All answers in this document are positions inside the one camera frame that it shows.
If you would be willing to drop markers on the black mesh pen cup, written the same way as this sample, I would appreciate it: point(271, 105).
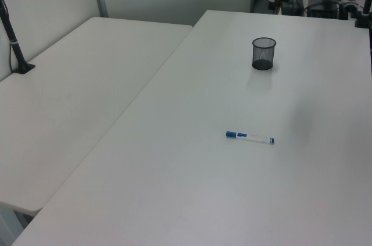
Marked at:
point(263, 64)

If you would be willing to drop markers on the blue and white marker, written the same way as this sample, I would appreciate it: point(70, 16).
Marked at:
point(253, 138)

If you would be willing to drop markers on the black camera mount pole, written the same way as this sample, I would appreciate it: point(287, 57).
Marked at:
point(13, 39)

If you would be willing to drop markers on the black round headset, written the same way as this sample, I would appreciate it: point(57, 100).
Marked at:
point(348, 10)

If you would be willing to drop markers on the white side table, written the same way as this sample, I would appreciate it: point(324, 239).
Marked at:
point(87, 83)

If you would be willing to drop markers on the black box device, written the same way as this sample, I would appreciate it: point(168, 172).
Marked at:
point(322, 9)

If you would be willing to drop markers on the black computer case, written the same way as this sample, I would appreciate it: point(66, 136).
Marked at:
point(292, 6)

